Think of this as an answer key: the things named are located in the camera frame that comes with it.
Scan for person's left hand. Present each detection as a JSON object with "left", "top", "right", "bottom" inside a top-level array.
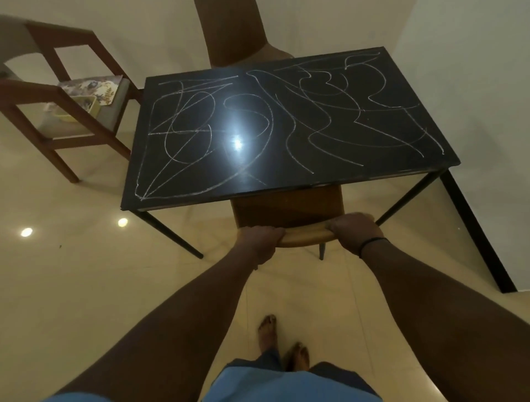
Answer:
[{"left": 235, "top": 225, "right": 287, "bottom": 270}]

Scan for person's right hand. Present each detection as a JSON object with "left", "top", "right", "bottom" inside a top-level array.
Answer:
[{"left": 325, "top": 212, "right": 388, "bottom": 257}]

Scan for tan moulded chair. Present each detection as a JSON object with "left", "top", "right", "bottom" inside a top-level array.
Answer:
[
  {"left": 193, "top": 0, "right": 295, "bottom": 69},
  {"left": 230, "top": 185, "right": 345, "bottom": 261}
]

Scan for floral printed paper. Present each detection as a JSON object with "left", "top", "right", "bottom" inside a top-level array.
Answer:
[{"left": 57, "top": 75, "right": 124, "bottom": 107}]

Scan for wooden armchair with grey seat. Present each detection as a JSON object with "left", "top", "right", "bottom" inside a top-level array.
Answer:
[{"left": 0, "top": 14, "right": 144, "bottom": 184}]

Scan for person's right forearm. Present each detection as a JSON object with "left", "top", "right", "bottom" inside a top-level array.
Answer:
[{"left": 360, "top": 240, "right": 530, "bottom": 402}]

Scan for person's left forearm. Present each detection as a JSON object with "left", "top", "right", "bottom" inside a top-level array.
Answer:
[{"left": 54, "top": 248, "right": 270, "bottom": 402}]

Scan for person's dark trousers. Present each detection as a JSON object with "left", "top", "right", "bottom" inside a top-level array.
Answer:
[{"left": 225, "top": 348, "right": 380, "bottom": 392}]

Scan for person's right foot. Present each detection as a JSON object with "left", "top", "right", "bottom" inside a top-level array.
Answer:
[{"left": 285, "top": 341, "right": 310, "bottom": 372}]

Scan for person's blue shirt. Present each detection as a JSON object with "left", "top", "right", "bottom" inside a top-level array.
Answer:
[{"left": 43, "top": 364, "right": 381, "bottom": 402}]

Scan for black wristband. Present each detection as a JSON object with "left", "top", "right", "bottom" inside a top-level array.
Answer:
[{"left": 358, "top": 236, "right": 391, "bottom": 260}]

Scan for black chalk-marked table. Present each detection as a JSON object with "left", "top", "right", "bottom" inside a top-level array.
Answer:
[{"left": 120, "top": 46, "right": 461, "bottom": 261}]

